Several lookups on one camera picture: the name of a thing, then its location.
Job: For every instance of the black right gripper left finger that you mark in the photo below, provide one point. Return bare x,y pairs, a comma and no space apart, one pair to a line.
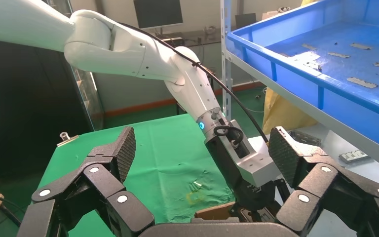
124,153

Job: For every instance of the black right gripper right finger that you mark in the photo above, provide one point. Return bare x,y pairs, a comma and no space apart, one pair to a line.
284,153

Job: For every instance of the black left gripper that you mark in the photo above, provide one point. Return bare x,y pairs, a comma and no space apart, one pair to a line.
222,163

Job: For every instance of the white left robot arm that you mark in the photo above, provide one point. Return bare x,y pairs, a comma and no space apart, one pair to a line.
111,49

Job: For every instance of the brown cardboard box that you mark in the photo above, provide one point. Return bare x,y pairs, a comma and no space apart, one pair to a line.
214,212

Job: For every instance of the blue plastic tray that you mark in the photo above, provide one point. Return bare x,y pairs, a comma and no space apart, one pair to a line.
356,111

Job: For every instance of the small white tape scrap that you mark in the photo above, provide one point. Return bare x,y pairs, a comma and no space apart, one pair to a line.
196,185

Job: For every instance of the green cloth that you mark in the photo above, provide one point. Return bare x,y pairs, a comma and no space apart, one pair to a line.
160,157

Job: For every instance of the yellow woven sack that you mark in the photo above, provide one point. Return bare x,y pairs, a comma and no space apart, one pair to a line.
284,114

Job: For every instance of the white metal shelf board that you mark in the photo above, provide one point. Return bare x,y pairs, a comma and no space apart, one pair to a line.
320,115

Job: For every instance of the silver binder clip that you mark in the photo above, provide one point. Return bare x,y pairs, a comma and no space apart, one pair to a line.
68,140

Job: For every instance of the toothed metal connector strip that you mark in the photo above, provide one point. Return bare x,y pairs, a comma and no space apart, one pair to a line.
354,156

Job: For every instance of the clear tape film patch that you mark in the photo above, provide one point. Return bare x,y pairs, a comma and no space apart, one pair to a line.
310,64

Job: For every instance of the black glass door cabinet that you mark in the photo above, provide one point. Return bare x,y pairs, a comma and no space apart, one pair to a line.
29,98

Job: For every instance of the small dark monitor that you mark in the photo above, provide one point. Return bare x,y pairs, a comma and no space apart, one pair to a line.
245,20

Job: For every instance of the black computer monitor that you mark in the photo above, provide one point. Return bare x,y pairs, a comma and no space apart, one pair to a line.
158,13

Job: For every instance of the long narrow metal bracket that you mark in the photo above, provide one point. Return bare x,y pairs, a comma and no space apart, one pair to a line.
307,139

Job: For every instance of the slotted steel shelf post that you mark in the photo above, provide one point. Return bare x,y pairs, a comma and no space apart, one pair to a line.
226,32

